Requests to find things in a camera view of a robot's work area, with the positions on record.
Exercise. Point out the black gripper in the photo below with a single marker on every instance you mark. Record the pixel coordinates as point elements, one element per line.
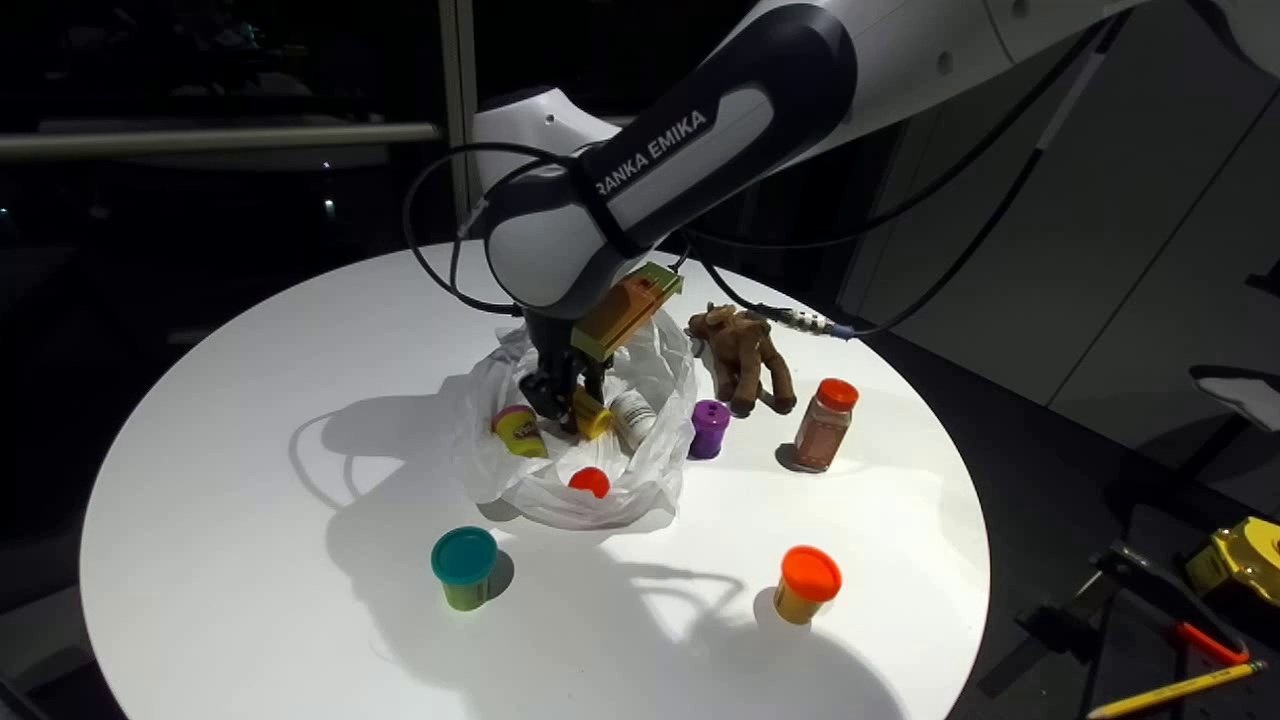
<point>567,376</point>

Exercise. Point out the white plastic bag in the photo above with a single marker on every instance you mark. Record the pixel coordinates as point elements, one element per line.
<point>657,362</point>

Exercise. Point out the purple lid play-doh tub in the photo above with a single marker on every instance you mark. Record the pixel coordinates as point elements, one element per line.
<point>709,422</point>

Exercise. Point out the brown plush moose toy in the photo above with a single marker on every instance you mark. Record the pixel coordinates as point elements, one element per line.
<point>742,358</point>

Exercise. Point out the teal lid play-doh tub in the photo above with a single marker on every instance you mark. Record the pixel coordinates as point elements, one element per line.
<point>466,567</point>

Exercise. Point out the spice jar red lid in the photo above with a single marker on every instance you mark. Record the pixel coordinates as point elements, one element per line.
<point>827,426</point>

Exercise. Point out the orange lid play-doh tub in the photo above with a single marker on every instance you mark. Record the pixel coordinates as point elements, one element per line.
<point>808,578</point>

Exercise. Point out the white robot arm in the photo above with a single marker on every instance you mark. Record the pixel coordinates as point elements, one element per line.
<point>577,200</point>

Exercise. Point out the magenta lid play-doh tub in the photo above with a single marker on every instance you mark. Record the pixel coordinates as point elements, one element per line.
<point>518,428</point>

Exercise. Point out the white supplement bottle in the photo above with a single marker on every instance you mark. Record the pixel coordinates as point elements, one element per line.
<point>634,419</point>

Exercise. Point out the metal window railing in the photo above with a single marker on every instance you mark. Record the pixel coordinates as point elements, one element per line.
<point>239,86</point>

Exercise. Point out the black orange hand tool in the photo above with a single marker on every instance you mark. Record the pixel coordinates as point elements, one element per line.
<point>1194,623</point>

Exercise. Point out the yellow pencil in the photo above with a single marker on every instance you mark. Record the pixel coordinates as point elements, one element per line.
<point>1179,691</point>

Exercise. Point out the yellow tool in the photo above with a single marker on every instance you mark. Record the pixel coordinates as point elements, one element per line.
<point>1238,557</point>

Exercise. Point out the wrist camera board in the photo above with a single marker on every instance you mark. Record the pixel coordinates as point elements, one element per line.
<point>624,309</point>

